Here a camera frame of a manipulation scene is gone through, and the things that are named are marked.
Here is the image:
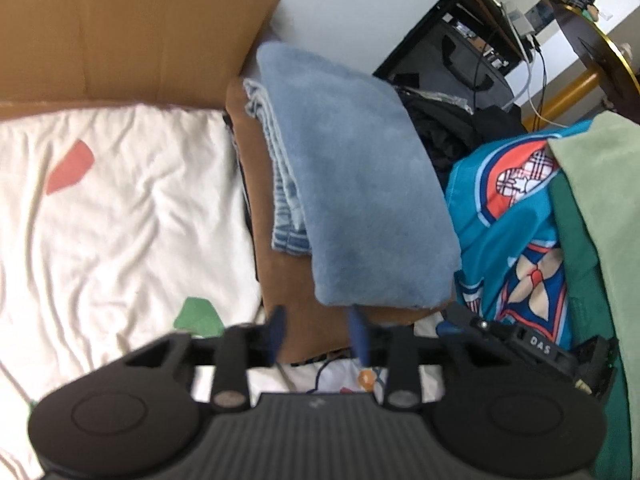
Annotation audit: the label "white power adapter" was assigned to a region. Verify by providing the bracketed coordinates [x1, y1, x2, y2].
[502, 2, 537, 37]

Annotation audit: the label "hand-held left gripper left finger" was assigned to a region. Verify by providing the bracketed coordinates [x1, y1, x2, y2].
[120, 305, 288, 411]

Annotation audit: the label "round table with gold rim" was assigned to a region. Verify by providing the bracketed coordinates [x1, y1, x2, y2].
[520, 2, 640, 126]

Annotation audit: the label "black clothes pile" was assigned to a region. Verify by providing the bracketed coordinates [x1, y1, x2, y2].
[395, 85, 526, 186]

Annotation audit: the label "cream bear printed blanket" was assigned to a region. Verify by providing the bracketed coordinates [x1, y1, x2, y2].
[0, 105, 451, 480]

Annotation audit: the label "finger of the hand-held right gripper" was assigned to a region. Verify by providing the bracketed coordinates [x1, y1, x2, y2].
[436, 302, 501, 341]

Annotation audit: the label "blue denim jeans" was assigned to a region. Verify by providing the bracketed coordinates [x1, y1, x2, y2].
[243, 41, 462, 309]

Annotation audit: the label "black desk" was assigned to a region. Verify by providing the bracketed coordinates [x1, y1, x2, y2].
[372, 0, 531, 111]

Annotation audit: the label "brown cardboard sheet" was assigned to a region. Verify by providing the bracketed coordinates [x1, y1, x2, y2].
[0, 0, 281, 118]

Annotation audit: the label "light green garment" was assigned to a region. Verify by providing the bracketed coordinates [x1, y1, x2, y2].
[547, 110, 640, 346]

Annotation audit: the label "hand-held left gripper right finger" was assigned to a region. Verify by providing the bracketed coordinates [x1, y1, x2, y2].
[347, 305, 501, 411]

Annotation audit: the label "teal printed garment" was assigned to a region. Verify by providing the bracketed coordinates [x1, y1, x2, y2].
[445, 125, 601, 356]

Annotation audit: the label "dark green garment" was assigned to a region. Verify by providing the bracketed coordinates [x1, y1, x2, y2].
[550, 170, 640, 480]

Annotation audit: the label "black cable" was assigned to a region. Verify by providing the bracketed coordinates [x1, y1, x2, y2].
[287, 347, 353, 396]

